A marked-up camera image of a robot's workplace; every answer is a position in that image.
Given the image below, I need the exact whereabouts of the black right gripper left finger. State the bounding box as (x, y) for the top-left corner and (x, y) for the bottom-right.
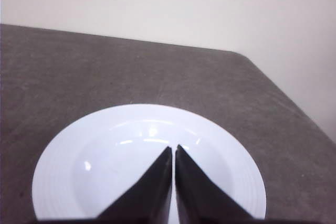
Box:
(97, 147), (172, 223)

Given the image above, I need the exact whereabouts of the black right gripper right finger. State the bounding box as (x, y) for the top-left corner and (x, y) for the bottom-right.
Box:
(175, 145), (255, 223)

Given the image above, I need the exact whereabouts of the white ceramic plate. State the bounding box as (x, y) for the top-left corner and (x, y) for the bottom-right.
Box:
(32, 104), (267, 220)

